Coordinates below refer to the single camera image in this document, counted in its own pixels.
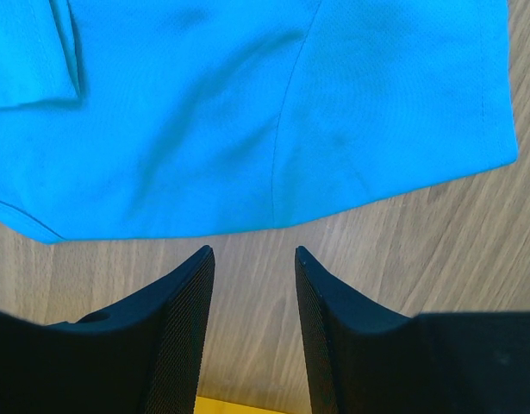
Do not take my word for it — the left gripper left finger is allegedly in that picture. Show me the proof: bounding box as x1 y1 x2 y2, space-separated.
0 246 215 413

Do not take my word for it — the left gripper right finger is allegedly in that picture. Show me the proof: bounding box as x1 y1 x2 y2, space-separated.
295 247 530 413

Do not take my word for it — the teal t shirt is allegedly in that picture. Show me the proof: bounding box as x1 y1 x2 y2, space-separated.
0 1 518 243

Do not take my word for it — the yellow plastic bin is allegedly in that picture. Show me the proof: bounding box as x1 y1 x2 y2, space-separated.
194 396 283 414

